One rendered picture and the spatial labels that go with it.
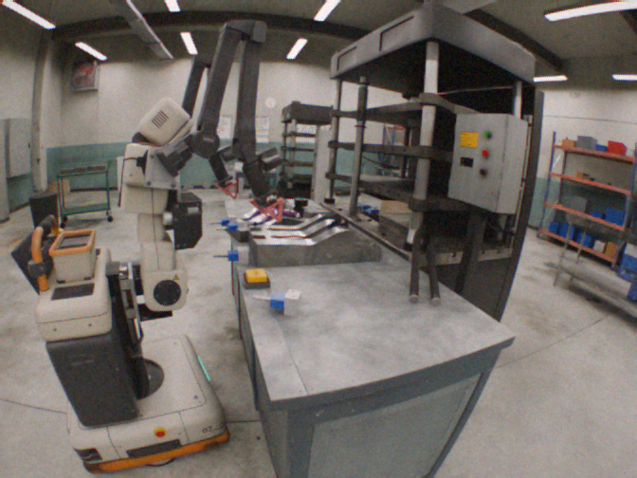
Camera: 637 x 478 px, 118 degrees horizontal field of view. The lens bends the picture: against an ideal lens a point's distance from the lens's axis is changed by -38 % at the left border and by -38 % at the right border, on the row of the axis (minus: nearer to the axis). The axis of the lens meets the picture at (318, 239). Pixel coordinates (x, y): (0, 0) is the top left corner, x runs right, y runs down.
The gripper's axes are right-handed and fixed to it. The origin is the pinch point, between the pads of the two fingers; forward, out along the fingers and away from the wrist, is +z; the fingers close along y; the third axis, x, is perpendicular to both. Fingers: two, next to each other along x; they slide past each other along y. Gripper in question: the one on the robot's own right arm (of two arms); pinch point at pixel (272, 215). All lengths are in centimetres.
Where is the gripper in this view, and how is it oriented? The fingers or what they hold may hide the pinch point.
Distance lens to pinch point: 104.6
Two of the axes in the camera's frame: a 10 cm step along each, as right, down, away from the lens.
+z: 3.0, 8.0, 5.1
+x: -7.7, 5.3, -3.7
